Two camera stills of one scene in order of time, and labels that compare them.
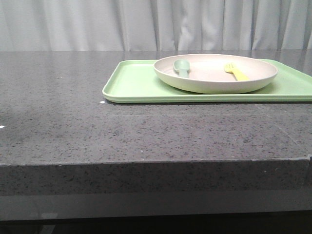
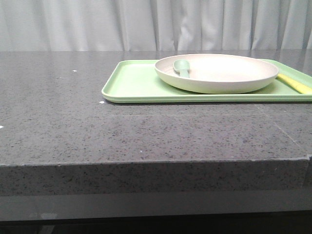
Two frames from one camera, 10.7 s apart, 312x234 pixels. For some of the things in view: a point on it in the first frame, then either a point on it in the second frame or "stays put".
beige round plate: [206, 73] stays put
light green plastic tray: [136, 81] stays put
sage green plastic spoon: [183, 66] stays put
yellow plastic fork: [229, 68] -> [301, 87]
